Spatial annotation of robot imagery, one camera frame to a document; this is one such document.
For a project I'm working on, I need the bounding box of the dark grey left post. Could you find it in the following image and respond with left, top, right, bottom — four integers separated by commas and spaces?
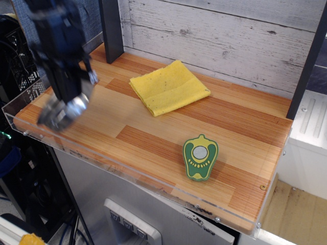
99, 0, 124, 64

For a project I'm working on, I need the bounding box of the black plastic crate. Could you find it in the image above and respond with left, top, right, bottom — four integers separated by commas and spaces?
1, 14, 45, 103

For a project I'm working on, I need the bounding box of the grey metal cabinet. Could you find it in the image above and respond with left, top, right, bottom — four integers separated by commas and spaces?
54, 150, 240, 244

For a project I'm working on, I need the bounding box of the green yellow pepper toy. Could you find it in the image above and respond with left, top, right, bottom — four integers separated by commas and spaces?
183, 134, 219, 181

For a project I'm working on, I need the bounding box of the yellow folded cloth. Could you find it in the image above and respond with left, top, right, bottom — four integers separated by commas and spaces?
129, 60, 211, 117

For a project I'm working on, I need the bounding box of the dark grey post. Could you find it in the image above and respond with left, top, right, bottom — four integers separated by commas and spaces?
286, 1, 326, 120
99, 0, 124, 64

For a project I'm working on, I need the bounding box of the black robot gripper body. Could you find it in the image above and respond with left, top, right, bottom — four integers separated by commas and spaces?
27, 1, 98, 102

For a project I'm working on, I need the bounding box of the dark grey right post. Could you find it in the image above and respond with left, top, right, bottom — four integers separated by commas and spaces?
286, 1, 326, 120

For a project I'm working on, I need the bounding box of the silver steel pot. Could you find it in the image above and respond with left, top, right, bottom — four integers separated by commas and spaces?
37, 93, 89, 132

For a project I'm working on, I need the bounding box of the clear acrylic table guard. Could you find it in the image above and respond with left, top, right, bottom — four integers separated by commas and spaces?
3, 45, 292, 237

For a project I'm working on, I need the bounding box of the yellow tape piece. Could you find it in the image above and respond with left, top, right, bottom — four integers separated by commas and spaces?
19, 233, 45, 245

